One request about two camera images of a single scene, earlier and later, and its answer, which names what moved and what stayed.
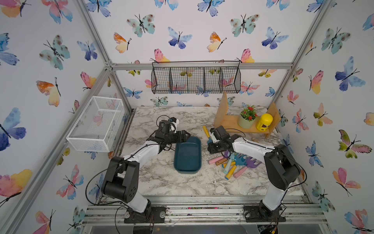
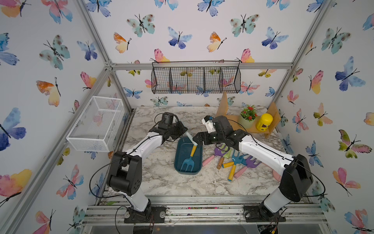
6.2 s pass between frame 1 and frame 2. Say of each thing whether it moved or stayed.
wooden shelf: stayed
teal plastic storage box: stayed
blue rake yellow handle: moved
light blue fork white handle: moved
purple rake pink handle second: stayed
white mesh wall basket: stayed
